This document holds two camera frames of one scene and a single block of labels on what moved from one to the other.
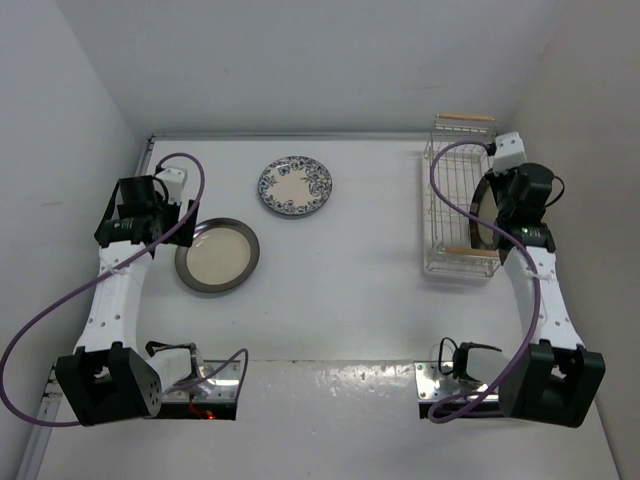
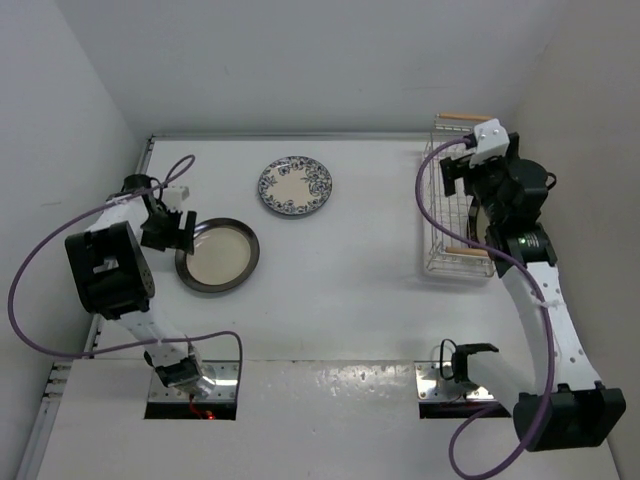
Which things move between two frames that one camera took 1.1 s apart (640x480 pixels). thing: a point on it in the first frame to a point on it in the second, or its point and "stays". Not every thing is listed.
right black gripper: x=499 y=178 to x=461 y=166
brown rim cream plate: x=224 y=253 stays
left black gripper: x=183 y=236 stays
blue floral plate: x=295 y=185 stays
